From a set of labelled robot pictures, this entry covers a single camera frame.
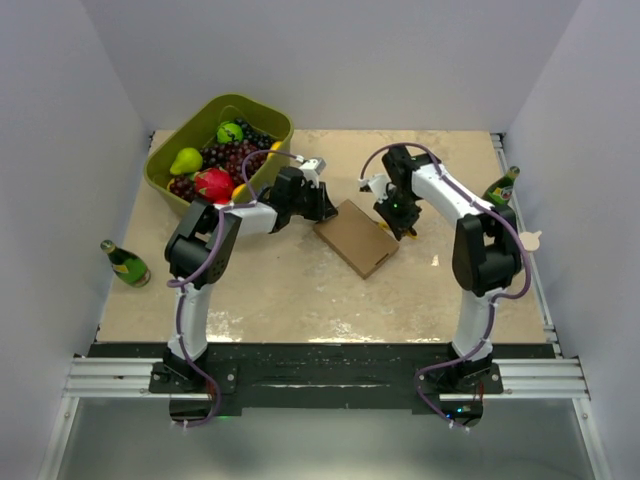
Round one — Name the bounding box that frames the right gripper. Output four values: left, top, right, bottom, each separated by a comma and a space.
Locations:
374, 189, 422, 241

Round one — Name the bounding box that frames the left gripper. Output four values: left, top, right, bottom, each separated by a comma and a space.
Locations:
288, 181, 336, 221

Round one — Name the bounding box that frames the brown cardboard express box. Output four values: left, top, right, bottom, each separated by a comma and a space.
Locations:
314, 200, 399, 279

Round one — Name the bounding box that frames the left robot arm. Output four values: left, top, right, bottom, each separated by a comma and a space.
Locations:
163, 159, 337, 392

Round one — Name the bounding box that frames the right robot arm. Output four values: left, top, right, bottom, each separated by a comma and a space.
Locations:
359, 142, 530, 393

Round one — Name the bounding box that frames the yellow fruit at basket edge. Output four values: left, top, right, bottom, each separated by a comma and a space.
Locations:
232, 184, 246, 197

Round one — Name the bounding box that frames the dark blue grape bunch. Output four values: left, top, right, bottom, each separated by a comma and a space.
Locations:
234, 117, 275, 149

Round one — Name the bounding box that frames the red grape bunch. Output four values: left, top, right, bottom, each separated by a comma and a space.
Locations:
199, 141, 258, 185

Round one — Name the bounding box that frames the green glass bottle right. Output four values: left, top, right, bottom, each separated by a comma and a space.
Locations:
482, 166, 520, 205

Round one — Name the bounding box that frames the green glass bottle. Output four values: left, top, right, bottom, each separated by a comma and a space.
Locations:
482, 166, 520, 205
100, 239, 151, 288

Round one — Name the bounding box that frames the red dragon fruit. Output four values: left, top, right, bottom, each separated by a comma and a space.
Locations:
194, 168, 235, 204

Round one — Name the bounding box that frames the green apple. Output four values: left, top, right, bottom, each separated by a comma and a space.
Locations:
216, 121, 244, 144

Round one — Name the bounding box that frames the small dark grape bunch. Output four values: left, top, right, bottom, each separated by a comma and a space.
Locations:
167, 175, 196, 202

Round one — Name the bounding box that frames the green pear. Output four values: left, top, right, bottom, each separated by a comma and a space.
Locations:
169, 147, 204, 176

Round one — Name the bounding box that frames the olive green plastic basket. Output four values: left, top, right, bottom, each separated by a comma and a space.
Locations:
144, 93, 294, 215

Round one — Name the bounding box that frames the green glass bottle left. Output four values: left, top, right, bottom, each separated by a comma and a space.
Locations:
100, 239, 151, 288

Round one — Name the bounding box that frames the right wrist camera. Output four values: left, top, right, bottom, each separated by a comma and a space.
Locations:
359, 174, 390, 202

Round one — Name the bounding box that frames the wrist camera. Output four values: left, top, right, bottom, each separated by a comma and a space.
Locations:
299, 158, 326, 188
359, 174, 390, 202

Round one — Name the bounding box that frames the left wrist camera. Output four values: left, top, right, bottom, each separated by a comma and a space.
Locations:
299, 158, 326, 188

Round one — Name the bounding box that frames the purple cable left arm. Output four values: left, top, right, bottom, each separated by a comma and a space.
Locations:
165, 148, 306, 429

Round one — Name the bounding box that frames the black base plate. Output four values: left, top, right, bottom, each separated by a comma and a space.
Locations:
134, 342, 504, 419

